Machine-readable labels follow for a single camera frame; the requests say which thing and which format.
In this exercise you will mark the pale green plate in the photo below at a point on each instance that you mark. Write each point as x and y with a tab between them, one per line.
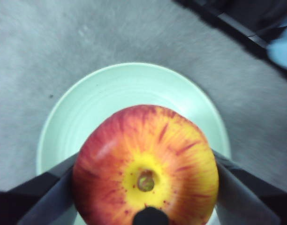
124	89

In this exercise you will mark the red yellow apple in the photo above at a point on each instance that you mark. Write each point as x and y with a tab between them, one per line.
145	152

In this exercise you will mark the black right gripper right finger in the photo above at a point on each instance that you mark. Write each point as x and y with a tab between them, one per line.
251	199

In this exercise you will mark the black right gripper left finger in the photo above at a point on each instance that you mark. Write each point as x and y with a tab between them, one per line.
40	201

